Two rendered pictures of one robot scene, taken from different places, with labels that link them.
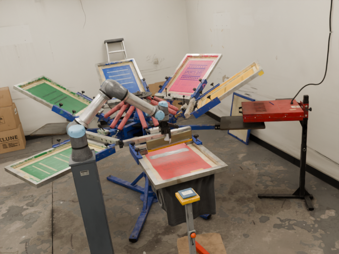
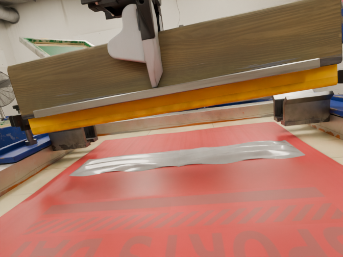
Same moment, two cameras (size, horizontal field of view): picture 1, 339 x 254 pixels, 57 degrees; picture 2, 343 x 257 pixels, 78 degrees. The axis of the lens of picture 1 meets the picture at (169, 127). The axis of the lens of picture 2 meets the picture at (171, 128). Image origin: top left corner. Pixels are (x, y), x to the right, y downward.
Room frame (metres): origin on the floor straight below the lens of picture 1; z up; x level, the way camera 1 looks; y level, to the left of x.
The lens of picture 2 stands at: (2.26, -0.11, 1.09)
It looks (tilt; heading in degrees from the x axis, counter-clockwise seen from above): 13 degrees down; 25
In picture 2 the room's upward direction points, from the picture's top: 8 degrees counter-clockwise
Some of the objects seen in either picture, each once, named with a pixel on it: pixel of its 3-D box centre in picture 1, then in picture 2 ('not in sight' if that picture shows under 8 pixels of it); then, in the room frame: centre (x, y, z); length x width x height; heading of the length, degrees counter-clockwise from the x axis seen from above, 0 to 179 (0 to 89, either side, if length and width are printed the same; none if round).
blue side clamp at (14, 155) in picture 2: (135, 153); (60, 143); (2.57, 0.32, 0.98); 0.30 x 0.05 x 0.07; 18
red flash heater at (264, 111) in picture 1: (271, 110); not in sight; (3.13, -1.08, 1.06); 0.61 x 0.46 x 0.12; 78
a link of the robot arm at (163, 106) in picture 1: (163, 108); not in sight; (2.51, 0.04, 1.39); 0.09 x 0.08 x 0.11; 112
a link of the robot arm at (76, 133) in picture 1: (77, 135); not in sight; (2.12, 0.66, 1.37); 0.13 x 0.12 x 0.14; 22
